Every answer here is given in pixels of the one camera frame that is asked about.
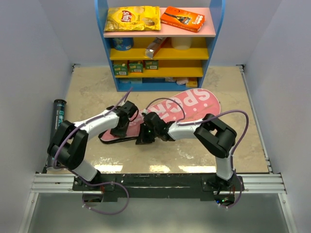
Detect yellow soap packet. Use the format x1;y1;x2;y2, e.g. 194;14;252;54
186;80;198;88

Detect green box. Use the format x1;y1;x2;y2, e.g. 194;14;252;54
129;61;143;73
144;60;159;70
113;61;128;76

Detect white cup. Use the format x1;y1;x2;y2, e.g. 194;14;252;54
171;37;192;50

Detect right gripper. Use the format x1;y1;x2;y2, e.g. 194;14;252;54
136;123;159;145

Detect orange razor box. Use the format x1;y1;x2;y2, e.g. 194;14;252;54
160;6;205;33

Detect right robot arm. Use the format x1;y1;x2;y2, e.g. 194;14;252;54
136;112;237;191

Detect green box left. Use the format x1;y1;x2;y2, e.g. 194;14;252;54
113;61;128;76

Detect green box middle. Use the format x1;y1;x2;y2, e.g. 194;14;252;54
129;61;143;73

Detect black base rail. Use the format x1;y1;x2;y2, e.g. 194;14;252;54
72;173;244;203

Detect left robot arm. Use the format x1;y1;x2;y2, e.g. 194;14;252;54
47;101;138;190

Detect blue round can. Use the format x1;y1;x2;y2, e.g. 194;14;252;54
112;37;134;51

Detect yellow Lays chips bag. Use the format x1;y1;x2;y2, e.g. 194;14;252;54
104;6;161;32

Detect green box right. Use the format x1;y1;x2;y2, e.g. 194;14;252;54
144;60;159;70

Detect black shuttlecock tube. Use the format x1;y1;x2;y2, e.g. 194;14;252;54
46;99;67;171

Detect pink racket bag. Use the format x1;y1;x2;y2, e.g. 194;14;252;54
98;88;221;144

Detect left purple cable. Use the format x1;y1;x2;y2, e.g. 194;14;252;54
52;87;134;187

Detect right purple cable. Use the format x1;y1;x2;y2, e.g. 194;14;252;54
145;97;250;175

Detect purple cable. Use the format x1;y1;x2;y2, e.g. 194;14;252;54
145;97;250;175
52;87;134;187

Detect silver orange carton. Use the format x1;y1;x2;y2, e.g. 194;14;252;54
145;37;168;59

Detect blue shelf unit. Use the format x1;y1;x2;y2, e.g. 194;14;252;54
94;0;225;92

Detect pink soap packet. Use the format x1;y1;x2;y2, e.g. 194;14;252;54
176;77;189;85

